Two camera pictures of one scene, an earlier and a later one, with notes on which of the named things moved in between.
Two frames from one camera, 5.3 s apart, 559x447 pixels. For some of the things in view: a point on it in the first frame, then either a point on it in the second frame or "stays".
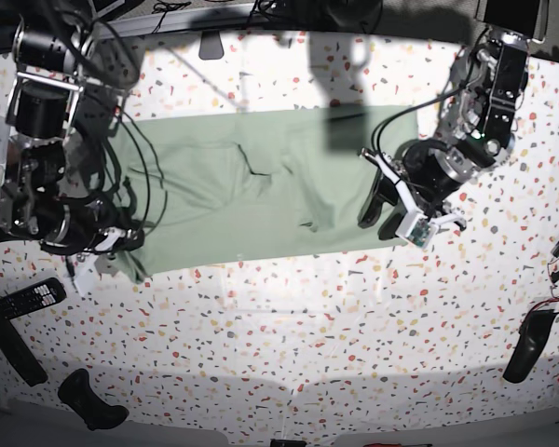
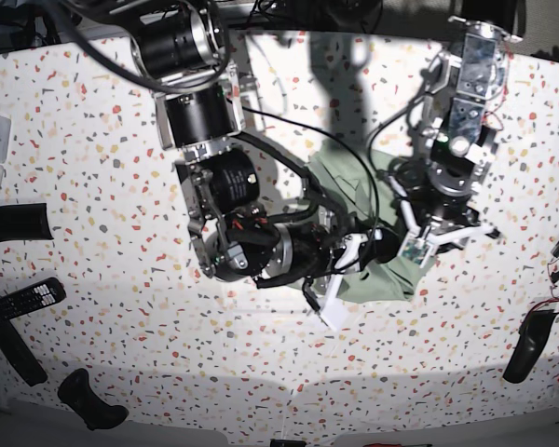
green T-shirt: (215, 185) -> (354, 180)
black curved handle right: (532, 334) stays
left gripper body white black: (109, 239) -> (350, 246)
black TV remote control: (44, 294) stays
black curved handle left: (77, 394) stays
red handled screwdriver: (397, 445) stays
